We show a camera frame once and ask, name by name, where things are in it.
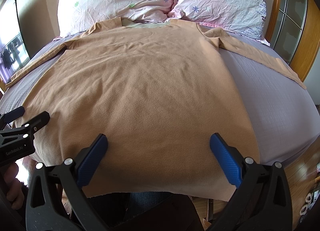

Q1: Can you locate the tan long-sleeve shirt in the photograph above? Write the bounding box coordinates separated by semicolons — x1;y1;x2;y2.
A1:
8;18;304;201

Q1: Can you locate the person's left hand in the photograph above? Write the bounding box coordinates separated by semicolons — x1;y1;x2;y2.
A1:
2;163;24;210

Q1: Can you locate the lavender bed sheet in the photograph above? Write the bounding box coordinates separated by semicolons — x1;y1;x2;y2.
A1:
1;31;319;165

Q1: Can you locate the wooden headboard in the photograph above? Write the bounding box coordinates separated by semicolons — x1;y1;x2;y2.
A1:
265;0;281;42

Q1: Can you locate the right pink pillow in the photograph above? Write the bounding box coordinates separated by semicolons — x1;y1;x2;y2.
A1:
168;0;267;41

